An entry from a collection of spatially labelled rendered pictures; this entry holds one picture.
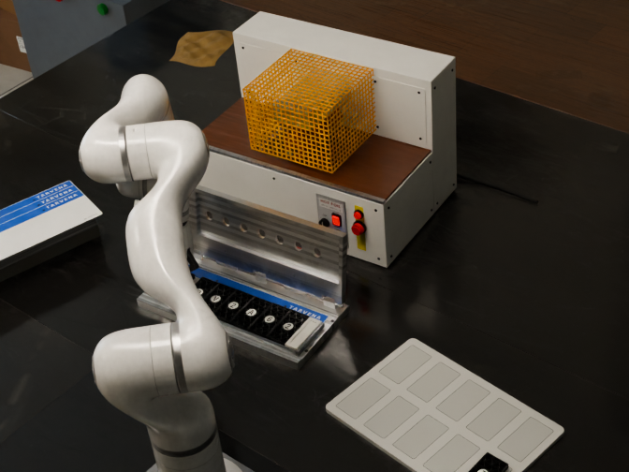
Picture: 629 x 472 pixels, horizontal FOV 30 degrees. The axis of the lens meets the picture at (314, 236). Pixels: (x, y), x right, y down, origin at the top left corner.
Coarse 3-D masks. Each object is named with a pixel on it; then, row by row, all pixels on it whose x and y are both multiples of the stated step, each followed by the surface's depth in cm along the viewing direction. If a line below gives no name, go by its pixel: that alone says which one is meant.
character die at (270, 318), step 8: (272, 304) 260; (264, 312) 258; (272, 312) 259; (280, 312) 259; (256, 320) 256; (264, 320) 256; (272, 320) 256; (280, 320) 256; (248, 328) 255; (256, 328) 256; (264, 328) 254; (272, 328) 254; (264, 336) 252
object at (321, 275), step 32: (192, 192) 267; (192, 224) 272; (224, 224) 268; (256, 224) 262; (288, 224) 256; (224, 256) 270; (256, 256) 264; (288, 256) 260; (320, 256) 255; (288, 288) 264; (320, 288) 258
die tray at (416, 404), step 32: (416, 352) 248; (352, 384) 242; (384, 384) 241; (416, 384) 241; (448, 384) 240; (480, 384) 239; (352, 416) 235; (384, 416) 234; (416, 416) 234; (448, 416) 233; (480, 416) 232; (512, 416) 232; (544, 416) 231; (384, 448) 228; (416, 448) 227; (448, 448) 227; (480, 448) 226; (512, 448) 225; (544, 448) 225
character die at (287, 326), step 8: (288, 312) 258; (296, 312) 257; (288, 320) 255; (296, 320) 256; (304, 320) 255; (280, 328) 255; (288, 328) 254; (296, 328) 253; (272, 336) 252; (280, 336) 252; (288, 336) 252
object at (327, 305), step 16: (224, 272) 272; (240, 272) 272; (256, 288) 267; (272, 288) 266; (144, 304) 266; (160, 304) 265; (304, 304) 260; (320, 304) 261; (336, 304) 258; (336, 320) 256; (240, 336) 254; (320, 336) 252; (256, 352) 252; (272, 352) 249; (304, 352) 249
